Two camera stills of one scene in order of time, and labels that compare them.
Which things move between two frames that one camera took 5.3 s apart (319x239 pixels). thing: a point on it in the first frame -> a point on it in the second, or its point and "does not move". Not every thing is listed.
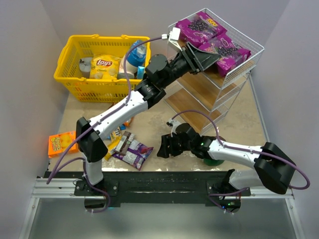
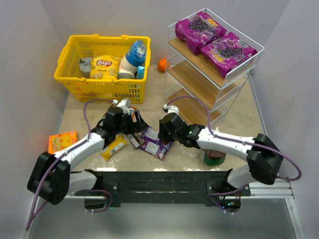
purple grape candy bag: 200,30 does not move
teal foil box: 140,72 does not move
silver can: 85,66 does not move
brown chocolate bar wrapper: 122,148 -> 137,140
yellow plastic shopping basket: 87,90 does not move
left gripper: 190,59 -> 132,121
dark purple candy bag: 135,154 -> 152,144
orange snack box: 58,144 does not move
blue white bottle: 136,58 does not move
